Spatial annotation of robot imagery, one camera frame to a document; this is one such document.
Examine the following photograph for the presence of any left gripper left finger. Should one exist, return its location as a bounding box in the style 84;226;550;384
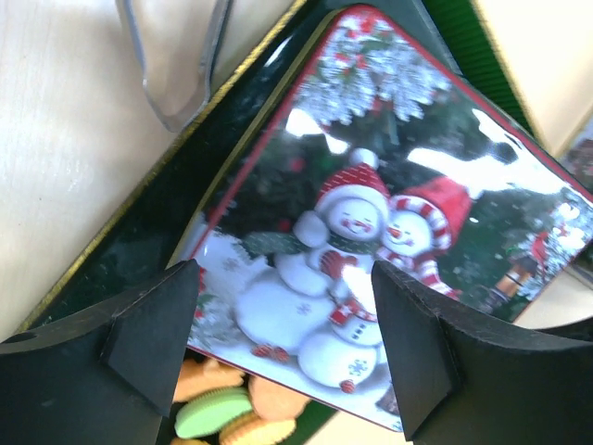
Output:
1;260;199;444

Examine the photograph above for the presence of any orange animal cookie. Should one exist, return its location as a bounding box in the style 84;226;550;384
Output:
173;358;245;402

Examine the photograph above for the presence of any gold tin lid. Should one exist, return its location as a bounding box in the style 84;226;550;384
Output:
174;5;592;431

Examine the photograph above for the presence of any green round cookie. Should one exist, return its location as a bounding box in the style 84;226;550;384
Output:
174;387;252;439

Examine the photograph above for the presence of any orange blob cookie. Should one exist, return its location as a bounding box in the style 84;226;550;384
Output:
247;375;310;421

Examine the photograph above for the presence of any black cookie tray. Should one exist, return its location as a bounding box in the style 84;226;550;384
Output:
18;0;464;335

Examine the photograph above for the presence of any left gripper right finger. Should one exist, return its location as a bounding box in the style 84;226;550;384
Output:
372;261;592;445

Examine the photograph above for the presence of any tan biscuit cookie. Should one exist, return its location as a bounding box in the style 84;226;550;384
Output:
219;413;297;445

